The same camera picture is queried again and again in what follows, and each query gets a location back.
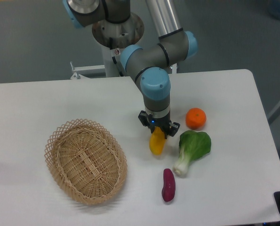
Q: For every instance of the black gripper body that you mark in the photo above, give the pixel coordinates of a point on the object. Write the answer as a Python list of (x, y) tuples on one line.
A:
[(163, 123)]

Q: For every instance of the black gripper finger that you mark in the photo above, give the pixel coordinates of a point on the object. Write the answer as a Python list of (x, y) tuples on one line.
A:
[(170, 129), (146, 120)]

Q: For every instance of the yellow mango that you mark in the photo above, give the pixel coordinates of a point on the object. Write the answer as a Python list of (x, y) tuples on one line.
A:
[(157, 141)]

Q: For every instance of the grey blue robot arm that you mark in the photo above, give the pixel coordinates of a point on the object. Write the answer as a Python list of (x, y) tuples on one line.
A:
[(146, 67)]

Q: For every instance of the orange tangerine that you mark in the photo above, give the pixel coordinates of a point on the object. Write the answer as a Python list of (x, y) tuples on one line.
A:
[(195, 118)]

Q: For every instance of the green bok choy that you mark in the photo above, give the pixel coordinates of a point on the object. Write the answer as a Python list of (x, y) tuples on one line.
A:
[(192, 146)]

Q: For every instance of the purple sweet potato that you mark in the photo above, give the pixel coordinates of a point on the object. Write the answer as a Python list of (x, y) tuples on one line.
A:
[(169, 185)]

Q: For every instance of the woven wicker basket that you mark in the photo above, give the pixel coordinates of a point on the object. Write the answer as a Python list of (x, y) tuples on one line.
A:
[(86, 161)]

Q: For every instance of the white metal base frame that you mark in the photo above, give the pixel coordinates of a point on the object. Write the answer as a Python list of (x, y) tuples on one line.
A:
[(96, 71)]

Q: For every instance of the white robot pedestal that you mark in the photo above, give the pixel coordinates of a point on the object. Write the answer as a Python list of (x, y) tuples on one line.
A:
[(113, 38)]

